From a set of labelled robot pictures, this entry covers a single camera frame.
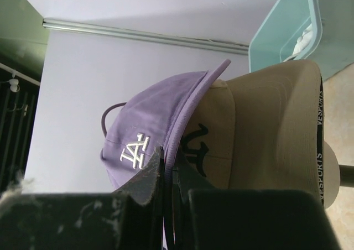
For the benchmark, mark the white cap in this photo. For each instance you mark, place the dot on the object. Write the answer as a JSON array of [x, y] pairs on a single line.
[[302, 42]]

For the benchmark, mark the beige cap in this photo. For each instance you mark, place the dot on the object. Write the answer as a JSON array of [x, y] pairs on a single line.
[[262, 131]]

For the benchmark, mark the purple cap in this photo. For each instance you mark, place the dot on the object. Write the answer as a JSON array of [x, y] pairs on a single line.
[[156, 117]]

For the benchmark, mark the teal plastic bin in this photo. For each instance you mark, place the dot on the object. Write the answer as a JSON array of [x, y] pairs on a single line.
[[276, 38]]

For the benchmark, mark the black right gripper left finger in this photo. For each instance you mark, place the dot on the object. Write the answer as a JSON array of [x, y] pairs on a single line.
[[129, 218]]

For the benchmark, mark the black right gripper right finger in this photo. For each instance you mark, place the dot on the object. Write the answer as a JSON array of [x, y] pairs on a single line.
[[211, 218]]

